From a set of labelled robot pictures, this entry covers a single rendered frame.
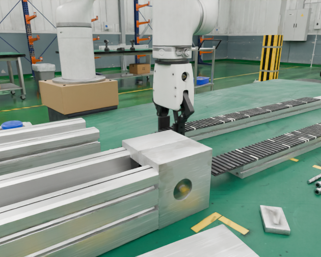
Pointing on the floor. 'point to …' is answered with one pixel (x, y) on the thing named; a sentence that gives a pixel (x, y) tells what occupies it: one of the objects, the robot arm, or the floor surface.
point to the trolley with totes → (203, 81)
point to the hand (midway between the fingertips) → (170, 127)
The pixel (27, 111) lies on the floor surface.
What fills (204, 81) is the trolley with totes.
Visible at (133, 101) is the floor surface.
